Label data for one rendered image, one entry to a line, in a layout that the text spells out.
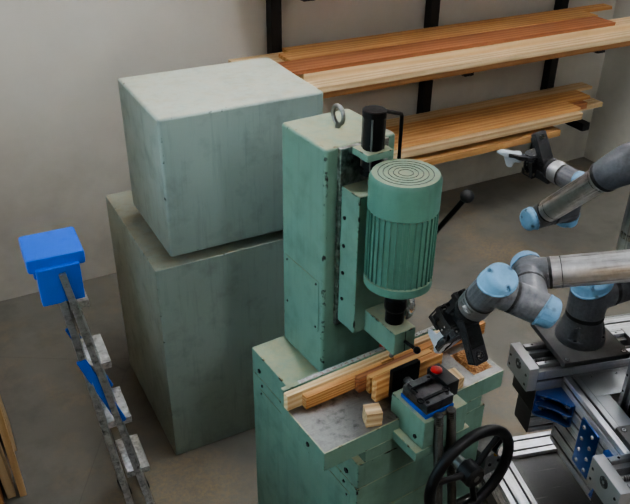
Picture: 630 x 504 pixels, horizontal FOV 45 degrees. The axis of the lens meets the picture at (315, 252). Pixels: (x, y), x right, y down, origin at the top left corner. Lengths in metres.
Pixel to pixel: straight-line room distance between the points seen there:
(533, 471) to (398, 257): 1.31
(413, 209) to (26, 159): 2.53
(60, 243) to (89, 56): 1.70
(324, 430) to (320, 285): 0.40
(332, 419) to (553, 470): 1.17
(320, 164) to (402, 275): 0.35
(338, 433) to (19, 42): 2.48
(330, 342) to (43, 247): 0.86
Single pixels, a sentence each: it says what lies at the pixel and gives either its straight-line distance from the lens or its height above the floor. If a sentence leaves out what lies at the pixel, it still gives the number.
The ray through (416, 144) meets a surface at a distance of 4.29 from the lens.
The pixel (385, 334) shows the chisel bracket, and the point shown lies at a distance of 2.04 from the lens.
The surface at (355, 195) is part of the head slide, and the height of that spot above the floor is 1.42.
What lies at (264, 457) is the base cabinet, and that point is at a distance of 2.62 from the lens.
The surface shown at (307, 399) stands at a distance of 2.00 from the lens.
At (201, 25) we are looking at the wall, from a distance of 3.98.
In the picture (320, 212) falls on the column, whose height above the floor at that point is 1.34.
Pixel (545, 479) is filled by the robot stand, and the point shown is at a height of 0.21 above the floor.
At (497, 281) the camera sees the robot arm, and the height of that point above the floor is 1.40.
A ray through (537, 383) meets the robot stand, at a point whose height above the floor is 0.71.
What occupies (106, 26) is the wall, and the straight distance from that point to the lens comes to 3.84.
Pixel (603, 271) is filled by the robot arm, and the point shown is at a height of 1.36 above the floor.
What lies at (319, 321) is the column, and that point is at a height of 0.99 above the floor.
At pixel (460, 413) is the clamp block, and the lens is 2.00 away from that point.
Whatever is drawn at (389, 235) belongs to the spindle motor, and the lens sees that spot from 1.81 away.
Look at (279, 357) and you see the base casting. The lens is 2.34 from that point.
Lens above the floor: 2.27
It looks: 31 degrees down
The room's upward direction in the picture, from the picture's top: 1 degrees clockwise
